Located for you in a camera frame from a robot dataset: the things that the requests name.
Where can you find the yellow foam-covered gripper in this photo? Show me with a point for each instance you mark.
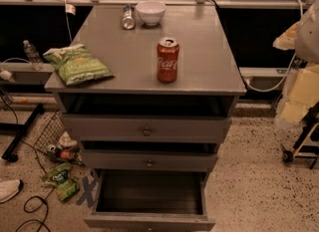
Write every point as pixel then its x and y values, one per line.
pixel 309 42

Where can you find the grey bottom drawer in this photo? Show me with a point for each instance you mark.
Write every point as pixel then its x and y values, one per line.
pixel 150 201

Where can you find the grey drawer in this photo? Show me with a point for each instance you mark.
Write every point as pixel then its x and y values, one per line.
pixel 150 201
pixel 203 129
pixel 148 155

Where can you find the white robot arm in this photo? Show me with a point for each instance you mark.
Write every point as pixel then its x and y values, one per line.
pixel 310 21

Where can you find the grey drawer cabinet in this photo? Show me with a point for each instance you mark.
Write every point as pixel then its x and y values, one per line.
pixel 208 82

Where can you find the grey middle drawer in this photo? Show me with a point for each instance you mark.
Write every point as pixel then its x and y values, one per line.
pixel 148 155

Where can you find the grey top drawer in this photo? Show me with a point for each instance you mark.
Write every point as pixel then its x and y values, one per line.
pixel 203 129

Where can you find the wheeled cart base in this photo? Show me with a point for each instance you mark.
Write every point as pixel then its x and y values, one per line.
pixel 304 147

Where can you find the red Coca-Cola can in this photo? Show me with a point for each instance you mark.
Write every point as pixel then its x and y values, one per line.
pixel 168 50

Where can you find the white bowl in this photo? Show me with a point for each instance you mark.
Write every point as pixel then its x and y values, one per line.
pixel 151 11

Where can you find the silver can lying down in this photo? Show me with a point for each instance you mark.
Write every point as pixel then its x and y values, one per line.
pixel 128 20

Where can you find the green chip bag on cabinet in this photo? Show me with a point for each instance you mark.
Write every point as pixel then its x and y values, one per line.
pixel 75 64

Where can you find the green chip bag on floor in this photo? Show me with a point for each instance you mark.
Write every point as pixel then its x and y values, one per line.
pixel 59 177

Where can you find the small can in basket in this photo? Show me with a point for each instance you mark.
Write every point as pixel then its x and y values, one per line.
pixel 52 148

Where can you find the clear water bottle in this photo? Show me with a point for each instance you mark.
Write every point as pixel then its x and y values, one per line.
pixel 33 55

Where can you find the black stand leg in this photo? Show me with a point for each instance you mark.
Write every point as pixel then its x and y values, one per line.
pixel 19 130

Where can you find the white shoe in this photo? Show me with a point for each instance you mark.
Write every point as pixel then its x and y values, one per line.
pixel 9 189

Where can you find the wire mesh basket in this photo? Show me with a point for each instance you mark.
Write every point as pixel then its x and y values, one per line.
pixel 52 131

